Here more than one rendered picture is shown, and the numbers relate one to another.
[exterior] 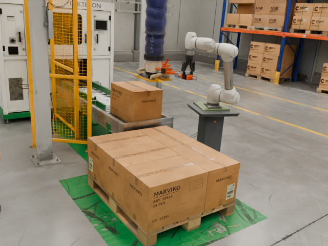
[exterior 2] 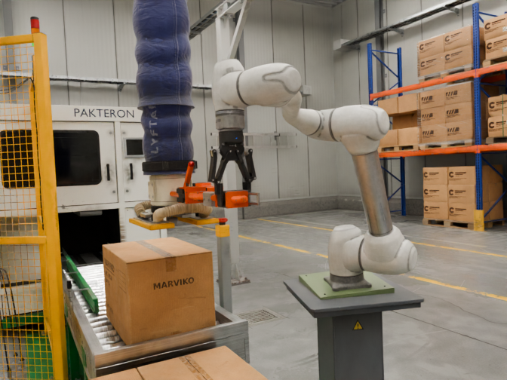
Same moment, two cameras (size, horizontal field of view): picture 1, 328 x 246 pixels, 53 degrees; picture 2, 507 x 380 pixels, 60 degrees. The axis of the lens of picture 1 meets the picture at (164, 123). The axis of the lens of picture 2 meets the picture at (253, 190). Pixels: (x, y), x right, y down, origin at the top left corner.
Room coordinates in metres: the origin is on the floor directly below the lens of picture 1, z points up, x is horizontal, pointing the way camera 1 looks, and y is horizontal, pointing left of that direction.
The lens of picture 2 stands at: (1.85, -0.44, 1.32)
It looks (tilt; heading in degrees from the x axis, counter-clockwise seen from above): 3 degrees down; 8
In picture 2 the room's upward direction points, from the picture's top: 2 degrees counter-clockwise
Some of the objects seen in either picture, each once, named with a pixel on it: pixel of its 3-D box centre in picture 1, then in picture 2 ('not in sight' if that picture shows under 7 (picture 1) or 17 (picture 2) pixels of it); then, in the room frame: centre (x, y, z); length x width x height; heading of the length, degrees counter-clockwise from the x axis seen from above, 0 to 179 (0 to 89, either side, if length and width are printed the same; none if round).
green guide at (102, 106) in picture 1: (79, 94); (72, 278); (4.77, 1.29, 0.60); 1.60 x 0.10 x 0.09; 36
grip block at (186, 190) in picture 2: (166, 71); (192, 194); (3.46, 0.01, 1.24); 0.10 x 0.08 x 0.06; 127
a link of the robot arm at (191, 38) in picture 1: (192, 40); (231, 85); (3.18, -0.21, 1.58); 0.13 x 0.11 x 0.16; 59
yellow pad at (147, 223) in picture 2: (145, 76); (149, 219); (3.60, 0.24, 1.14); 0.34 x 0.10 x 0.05; 37
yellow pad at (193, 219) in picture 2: (159, 75); (192, 215); (3.72, 0.08, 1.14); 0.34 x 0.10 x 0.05; 37
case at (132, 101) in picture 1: (135, 101); (155, 286); (3.99, 0.38, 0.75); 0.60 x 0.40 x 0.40; 36
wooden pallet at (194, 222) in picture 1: (156, 192); not in sight; (2.97, 0.02, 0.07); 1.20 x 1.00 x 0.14; 36
